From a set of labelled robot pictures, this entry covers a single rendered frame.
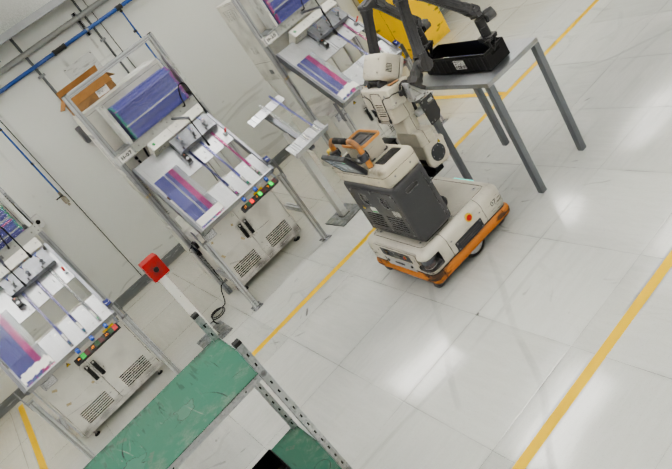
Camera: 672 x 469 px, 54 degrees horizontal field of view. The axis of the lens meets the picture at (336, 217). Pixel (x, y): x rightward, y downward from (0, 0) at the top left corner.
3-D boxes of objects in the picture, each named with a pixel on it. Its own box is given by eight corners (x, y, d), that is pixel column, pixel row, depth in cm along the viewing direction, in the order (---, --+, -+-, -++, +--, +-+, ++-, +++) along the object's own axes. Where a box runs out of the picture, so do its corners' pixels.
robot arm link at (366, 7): (352, 1, 379) (365, 0, 371) (369, -5, 386) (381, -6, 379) (368, 77, 398) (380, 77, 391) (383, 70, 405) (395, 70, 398)
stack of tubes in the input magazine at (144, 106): (190, 96, 482) (166, 65, 471) (136, 140, 465) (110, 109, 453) (184, 97, 493) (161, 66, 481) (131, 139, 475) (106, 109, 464)
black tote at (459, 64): (429, 75, 422) (420, 60, 417) (446, 59, 427) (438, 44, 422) (491, 71, 373) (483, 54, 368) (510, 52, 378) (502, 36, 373)
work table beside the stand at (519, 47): (543, 193, 398) (487, 83, 364) (465, 182, 458) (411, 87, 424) (586, 147, 412) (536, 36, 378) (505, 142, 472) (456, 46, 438)
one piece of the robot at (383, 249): (419, 267, 374) (412, 257, 371) (379, 254, 410) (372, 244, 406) (422, 264, 375) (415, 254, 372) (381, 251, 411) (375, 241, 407)
